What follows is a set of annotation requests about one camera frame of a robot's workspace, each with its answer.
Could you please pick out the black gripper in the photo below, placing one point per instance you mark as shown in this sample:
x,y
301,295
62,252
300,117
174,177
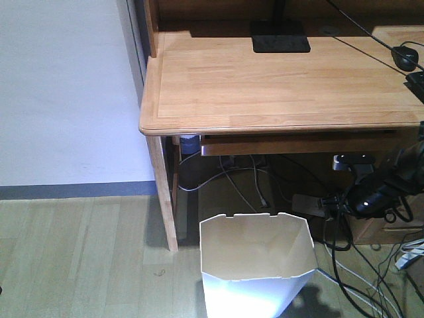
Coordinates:
x,y
375,196

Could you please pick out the white trash bin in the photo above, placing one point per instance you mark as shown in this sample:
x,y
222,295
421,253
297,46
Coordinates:
x,y
253,265

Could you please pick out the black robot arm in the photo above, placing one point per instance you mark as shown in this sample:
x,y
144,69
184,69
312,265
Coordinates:
x,y
407,163

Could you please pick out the wooden drawer unit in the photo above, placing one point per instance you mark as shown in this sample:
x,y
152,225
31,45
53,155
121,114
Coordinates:
x,y
377,231

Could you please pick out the white power strip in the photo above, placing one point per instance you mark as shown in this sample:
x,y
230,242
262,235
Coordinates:
x,y
408,255

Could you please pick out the wooden desk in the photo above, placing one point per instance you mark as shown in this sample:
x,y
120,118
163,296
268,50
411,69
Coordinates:
x,y
203,77

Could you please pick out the black monitor stand base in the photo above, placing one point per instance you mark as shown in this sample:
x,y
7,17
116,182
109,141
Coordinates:
x,y
277,34

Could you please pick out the black computer mouse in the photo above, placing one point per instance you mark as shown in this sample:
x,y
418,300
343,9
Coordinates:
x,y
405,58

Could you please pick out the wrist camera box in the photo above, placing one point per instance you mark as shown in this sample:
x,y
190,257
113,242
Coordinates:
x,y
341,162

